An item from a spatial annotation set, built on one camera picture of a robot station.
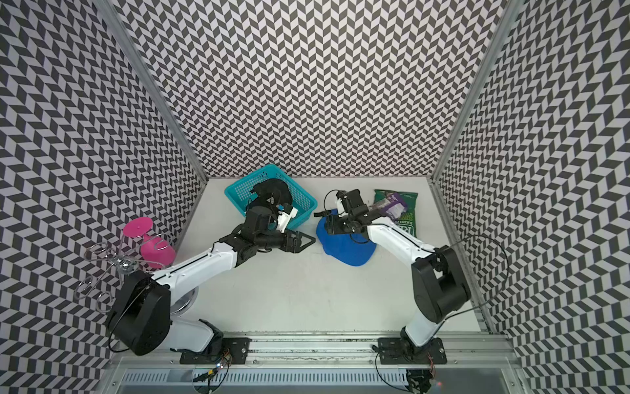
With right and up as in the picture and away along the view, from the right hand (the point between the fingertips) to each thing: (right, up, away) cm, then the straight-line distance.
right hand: (335, 227), depth 89 cm
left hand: (-10, -4, -7) cm, 13 cm away
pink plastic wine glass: (-55, -6, -15) cm, 57 cm away
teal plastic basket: (-13, +9, +16) cm, 22 cm away
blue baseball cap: (+7, -8, +3) cm, 11 cm away
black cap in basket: (-27, +14, +22) cm, 38 cm away
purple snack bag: (+27, +7, +13) cm, 31 cm away
